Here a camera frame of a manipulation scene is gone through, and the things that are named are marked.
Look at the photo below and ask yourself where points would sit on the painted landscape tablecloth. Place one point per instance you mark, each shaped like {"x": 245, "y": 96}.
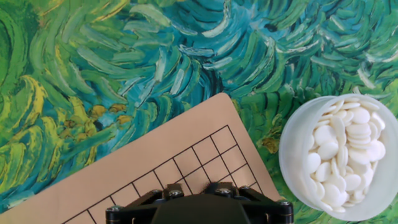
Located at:
{"x": 155, "y": 46}

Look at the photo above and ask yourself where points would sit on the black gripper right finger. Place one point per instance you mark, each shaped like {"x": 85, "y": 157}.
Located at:
{"x": 270, "y": 211}

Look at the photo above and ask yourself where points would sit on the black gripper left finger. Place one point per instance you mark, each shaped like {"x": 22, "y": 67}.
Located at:
{"x": 136, "y": 210}

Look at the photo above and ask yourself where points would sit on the white bowl of white stones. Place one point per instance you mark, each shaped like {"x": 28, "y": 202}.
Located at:
{"x": 342, "y": 155}

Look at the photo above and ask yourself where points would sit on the tan go board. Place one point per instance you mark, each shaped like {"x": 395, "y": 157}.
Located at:
{"x": 140, "y": 161}

